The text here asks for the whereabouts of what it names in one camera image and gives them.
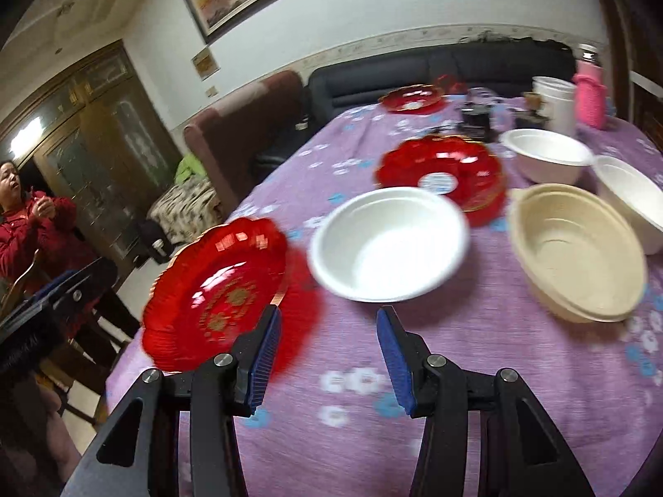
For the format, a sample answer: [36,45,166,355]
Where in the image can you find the wooden chair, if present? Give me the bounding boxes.
[0,248,130,420]

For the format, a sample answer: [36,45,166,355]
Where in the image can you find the beige disposable bowl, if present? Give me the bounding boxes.
[506,182,648,324]

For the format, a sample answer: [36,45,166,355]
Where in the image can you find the wooden glass door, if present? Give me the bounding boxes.
[0,39,182,291]

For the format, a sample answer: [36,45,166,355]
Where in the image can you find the black jar with brown lid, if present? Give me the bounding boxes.
[515,92,550,130]

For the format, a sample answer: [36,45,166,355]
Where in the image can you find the white plastic cup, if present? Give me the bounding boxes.
[532,75,578,138]

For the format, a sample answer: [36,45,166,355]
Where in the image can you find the green cloth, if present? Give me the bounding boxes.
[173,152,205,186]

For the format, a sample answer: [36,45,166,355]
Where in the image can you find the person's left forearm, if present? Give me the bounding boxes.
[28,373,82,480]

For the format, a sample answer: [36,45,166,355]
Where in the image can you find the white disposable bowl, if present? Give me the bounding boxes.
[308,186,471,304]
[590,154,663,257]
[498,128,595,187]

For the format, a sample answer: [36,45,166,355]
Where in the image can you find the dark clothes pile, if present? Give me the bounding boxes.
[458,31,571,51]

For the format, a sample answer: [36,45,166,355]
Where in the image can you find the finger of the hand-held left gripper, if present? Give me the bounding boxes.
[0,258,120,332]

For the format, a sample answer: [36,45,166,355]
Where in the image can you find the patterned blanket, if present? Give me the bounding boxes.
[146,179,229,246]

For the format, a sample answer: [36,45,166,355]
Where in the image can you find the brown armchair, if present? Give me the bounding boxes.
[184,70,306,208]

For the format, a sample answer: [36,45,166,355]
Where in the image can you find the red plastic plate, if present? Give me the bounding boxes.
[374,133,509,227]
[141,217,322,379]
[378,84,447,115]

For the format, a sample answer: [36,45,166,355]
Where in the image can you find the black bag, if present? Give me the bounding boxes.
[137,220,172,265]

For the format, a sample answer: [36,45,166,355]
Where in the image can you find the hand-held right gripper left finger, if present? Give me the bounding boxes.
[61,304,283,497]

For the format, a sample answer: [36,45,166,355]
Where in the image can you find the black leather sofa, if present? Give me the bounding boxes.
[254,39,578,166]

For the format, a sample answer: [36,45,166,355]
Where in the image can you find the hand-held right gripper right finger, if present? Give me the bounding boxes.
[376,305,596,497]

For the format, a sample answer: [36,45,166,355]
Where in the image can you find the small framed wall picture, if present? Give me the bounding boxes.
[191,48,221,81]

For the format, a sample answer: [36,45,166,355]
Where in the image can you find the pink sleeved bottle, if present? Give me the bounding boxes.
[572,44,609,130]

